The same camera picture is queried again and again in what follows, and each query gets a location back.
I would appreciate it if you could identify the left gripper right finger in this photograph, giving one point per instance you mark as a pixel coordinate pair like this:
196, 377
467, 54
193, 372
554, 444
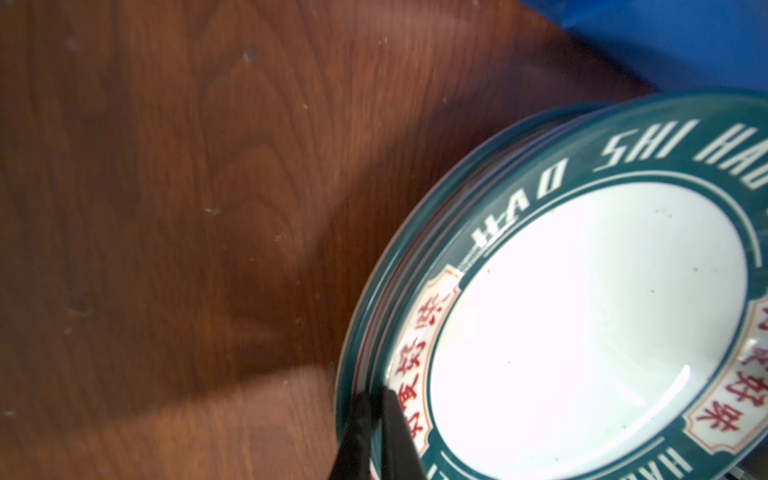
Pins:
400, 460

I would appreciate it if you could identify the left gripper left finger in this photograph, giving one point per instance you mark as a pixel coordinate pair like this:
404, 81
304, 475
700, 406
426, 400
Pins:
352, 461

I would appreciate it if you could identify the green rimmed white plate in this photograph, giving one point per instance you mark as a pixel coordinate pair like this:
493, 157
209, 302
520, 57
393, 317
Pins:
596, 305

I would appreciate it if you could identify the blue plastic bin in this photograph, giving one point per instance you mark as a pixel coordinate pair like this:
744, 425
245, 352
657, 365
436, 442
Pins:
673, 45

